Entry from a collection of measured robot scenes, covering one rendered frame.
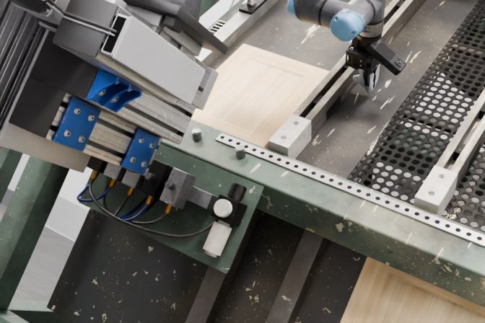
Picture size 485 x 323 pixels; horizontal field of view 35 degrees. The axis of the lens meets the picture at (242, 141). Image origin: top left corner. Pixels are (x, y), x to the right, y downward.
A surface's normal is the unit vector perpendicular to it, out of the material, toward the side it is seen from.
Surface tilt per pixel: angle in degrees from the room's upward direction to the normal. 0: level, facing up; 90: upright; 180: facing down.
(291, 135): 53
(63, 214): 90
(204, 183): 90
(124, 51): 90
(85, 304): 90
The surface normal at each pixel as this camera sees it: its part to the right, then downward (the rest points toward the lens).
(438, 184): -0.07, -0.74
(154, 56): 0.84, 0.32
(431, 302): -0.38, -0.22
